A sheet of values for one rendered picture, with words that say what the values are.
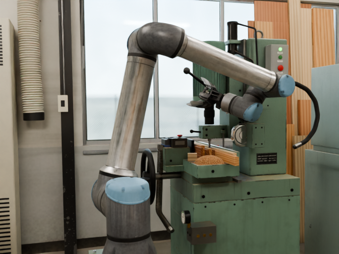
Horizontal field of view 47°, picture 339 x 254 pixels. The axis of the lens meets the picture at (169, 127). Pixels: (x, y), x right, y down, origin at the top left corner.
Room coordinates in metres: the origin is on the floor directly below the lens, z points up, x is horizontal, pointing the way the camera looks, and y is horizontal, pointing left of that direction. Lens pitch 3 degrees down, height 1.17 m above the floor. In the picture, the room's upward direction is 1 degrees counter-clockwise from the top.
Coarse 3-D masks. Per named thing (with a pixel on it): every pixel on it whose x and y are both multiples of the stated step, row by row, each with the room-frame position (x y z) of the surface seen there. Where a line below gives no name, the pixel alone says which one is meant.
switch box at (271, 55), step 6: (270, 48) 1.97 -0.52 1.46; (276, 48) 1.97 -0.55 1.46; (282, 48) 1.98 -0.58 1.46; (288, 48) 1.99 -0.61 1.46; (270, 54) 1.97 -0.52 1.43; (276, 54) 1.97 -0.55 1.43; (282, 54) 1.98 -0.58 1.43; (288, 54) 1.99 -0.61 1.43; (270, 60) 1.97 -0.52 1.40; (276, 60) 1.97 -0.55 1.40; (282, 60) 1.98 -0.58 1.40; (288, 60) 1.99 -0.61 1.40; (270, 66) 1.97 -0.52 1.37; (276, 66) 1.97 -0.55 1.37; (276, 72) 1.97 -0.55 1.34; (282, 72) 1.98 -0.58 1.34
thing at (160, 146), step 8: (160, 144) 2.04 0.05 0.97; (160, 152) 1.99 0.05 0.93; (160, 160) 1.98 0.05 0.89; (160, 168) 1.98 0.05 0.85; (160, 176) 1.97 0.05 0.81; (160, 184) 1.97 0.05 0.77; (160, 192) 1.97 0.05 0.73; (160, 200) 1.96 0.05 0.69; (160, 208) 1.96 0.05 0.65; (160, 216) 1.94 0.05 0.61; (168, 224) 1.88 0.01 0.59
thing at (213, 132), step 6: (204, 126) 2.02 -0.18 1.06; (210, 126) 2.02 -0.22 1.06; (216, 126) 2.03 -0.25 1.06; (222, 126) 2.04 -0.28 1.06; (204, 132) 2.02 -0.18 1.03; (210, 132) 2.02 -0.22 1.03; (216, 132) 2.03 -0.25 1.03; (204, 138) 2.02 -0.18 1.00; (210, 138) 2.03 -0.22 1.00; (216, 138) 2.03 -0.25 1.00
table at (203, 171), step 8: (184, 160) 1.94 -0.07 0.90; (168, 168) 1.93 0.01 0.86; (176, 168) 1.94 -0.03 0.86; (184, 168) 1.94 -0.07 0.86; (192, 168) 1.82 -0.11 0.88; (200, 168) 1.75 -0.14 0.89; (208, 168) 1.76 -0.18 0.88; (216, 168) 1.77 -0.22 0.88; (224, 168) 1.78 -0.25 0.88; (232, 168) 1.79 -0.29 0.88; (200, 176) 1.75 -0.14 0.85; (208, 176) 1.76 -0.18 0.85; (216, 176) 1.77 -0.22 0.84; (224, 176) 1.78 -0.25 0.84
